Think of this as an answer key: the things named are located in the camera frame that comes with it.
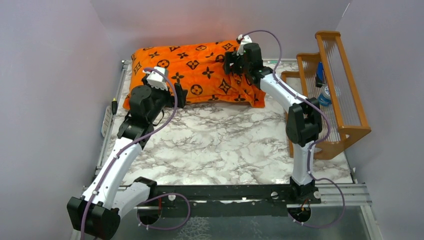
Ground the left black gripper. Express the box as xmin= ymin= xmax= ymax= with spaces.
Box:
xmin=143 ymin=76 xmax=188 ymax=123

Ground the orange patterned pillowcase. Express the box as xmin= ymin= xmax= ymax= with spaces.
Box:
xmin=129 ymin=40 xmax=266 ymax=108

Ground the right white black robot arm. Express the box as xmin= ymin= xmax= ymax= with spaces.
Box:
xmin=223 ymin=43 xmax=323 ymax=204

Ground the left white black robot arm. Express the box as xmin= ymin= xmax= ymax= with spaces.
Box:
xmin=66 ymin=76 xmax=188 ymax=240

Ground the white power strip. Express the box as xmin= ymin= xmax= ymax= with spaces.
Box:
xmin=100 ymin=105 xmax=113 ymax=138

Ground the wooden tiered rack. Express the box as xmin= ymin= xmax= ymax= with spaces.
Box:
xmin=281 ymin=31 xmax=372 ymax=160

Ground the blue white tape roll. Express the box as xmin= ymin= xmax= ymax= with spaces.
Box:
xmin=317 ymin=85 xmax=332 ymax=107

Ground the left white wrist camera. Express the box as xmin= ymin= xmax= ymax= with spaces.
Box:
xmin=142 ymin=69 xmax=169 ymax=91

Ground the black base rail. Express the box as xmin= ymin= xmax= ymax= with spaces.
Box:
xmin=135 ymin=177 xmax=321 ymax=218

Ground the aluminium table frame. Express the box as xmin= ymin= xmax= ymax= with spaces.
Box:
xmin=69 ymin=59 xmax=385 ymax=240

